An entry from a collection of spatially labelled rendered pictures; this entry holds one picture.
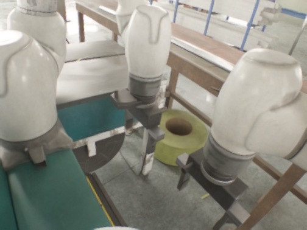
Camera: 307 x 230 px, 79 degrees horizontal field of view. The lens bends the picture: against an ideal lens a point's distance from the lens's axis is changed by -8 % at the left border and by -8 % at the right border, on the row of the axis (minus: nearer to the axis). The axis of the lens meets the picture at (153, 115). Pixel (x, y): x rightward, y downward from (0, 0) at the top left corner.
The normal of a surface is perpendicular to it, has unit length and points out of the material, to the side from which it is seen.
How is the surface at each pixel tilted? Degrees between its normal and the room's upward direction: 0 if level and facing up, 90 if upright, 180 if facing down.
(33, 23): 55
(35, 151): 7
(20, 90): 79
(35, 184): 0
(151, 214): 0
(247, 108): 87
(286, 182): 90
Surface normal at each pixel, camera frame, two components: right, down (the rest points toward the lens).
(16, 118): 0.41, 0.60
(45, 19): 0.68, -0.08
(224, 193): -0.80, 0.29
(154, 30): 0.21, 0.48
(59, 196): 0.12, -0.79
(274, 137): -0.42, 0.48
